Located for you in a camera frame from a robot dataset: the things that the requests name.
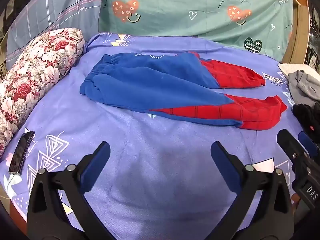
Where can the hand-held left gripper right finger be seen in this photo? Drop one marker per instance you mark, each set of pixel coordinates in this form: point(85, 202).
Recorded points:
point(225, 163)

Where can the black garment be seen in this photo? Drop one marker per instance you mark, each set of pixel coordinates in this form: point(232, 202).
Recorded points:
point(306, 116)

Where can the black smartphone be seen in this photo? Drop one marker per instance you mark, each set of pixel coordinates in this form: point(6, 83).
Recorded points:
point(21, 152)

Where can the blue and red pants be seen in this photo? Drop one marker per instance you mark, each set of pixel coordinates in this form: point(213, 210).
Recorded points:
point(155, 90)

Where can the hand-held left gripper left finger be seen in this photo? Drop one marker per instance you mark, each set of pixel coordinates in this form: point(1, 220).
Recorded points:
point(96, 163)

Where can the purple printed blanket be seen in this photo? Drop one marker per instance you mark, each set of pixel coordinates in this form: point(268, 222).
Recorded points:
point(150, 160)

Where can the wooden bed frame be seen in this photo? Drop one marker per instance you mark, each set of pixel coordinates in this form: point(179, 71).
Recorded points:
point(298, 30)

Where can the blue-grey plaid sheet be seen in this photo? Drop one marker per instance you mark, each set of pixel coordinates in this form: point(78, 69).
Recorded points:
point(50, 12)

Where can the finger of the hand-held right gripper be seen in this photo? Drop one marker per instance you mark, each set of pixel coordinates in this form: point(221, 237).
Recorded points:
point(306, 140)
point(287, 142)

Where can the white cloth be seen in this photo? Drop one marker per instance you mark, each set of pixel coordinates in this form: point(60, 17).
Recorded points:
point(287, 68)

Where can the floral pillow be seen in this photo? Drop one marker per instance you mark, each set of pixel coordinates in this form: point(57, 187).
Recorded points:
point(37, 75)

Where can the grey garment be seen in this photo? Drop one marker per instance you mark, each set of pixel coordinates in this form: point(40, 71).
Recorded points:
point(306, 86)

